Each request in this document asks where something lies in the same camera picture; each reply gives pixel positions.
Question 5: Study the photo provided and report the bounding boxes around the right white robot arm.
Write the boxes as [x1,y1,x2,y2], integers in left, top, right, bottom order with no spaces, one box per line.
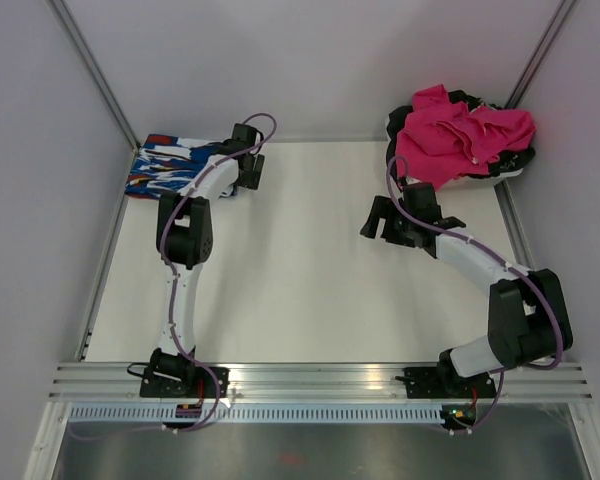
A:
[360,183,573,398]

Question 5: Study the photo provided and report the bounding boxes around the left aluminium frame post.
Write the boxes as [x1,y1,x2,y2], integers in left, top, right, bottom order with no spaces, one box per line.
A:
[46,0,139,151]

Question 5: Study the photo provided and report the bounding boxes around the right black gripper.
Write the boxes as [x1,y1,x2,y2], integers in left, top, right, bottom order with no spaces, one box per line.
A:
[360,194,417,247]

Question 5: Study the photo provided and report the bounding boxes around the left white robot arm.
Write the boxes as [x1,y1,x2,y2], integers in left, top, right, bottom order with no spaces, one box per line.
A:
[126,122,265,401]

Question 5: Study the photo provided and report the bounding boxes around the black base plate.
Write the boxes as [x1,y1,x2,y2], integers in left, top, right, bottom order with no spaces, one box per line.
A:
[394,366,496,400]
[139,367,230,399]

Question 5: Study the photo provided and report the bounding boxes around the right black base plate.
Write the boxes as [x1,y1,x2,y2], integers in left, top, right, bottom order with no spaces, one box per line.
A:
[394,366,496,400]

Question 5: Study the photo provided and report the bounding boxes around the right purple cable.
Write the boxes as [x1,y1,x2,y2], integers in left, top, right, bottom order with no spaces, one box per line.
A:
[385,155,566,437]

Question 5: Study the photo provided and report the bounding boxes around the white slotted cable duct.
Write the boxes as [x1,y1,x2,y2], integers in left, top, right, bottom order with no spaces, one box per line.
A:
[69,403,443,425]

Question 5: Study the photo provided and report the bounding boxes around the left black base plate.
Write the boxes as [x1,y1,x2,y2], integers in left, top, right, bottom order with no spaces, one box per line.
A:
[139,367,230,399]

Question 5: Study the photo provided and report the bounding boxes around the aluminium frame post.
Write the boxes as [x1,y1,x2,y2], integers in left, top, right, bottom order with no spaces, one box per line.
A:
[46,0,139,151]
[505,0,580,109]

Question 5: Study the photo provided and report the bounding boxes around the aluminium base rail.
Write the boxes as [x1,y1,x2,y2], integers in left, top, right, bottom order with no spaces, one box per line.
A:
[48,362,593,404]

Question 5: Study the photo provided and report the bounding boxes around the blue white patterned trousers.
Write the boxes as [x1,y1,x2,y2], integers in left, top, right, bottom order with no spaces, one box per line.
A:
[124,134,228,200]

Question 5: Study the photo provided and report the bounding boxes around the right aluminium frame post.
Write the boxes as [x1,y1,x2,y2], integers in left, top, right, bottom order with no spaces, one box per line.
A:
[505,0,580,109]

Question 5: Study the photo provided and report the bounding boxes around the pink trousers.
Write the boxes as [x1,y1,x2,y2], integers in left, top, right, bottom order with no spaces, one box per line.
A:
[395,85,537,194]

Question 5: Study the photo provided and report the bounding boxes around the black garment pile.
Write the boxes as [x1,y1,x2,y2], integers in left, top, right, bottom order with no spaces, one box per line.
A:
[383,89,537,186]

